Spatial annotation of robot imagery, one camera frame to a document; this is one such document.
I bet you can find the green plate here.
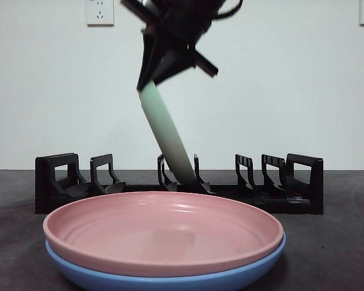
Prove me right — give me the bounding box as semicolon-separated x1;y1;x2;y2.
138;80;198;185

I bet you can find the pink plate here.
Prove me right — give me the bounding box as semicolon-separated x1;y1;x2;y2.
42;191;285;278

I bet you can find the blue plate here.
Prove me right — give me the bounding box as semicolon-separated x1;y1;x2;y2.
44;233;287;291

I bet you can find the black plastic plate rack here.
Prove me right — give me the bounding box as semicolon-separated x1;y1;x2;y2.
35;153;325;215

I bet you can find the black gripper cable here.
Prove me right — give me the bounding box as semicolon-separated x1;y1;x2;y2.
217;0;244;20

